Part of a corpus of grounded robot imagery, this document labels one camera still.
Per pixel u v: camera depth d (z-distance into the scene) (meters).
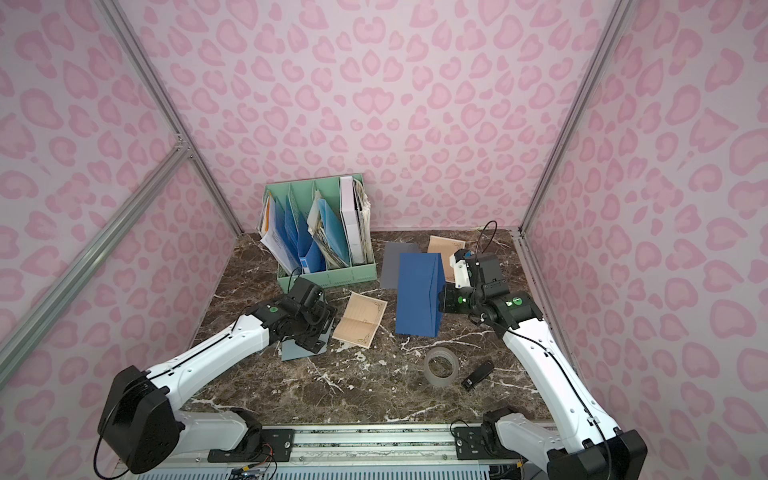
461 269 0.68
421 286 0.78
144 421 0.40
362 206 0.92
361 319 0.95
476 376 0.84
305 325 0.68
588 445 0.37
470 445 0.72
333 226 0.99
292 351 0.75
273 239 0.89
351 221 0.95
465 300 0.62
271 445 0.72
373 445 0.75
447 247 1.13
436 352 0.86
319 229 0.90
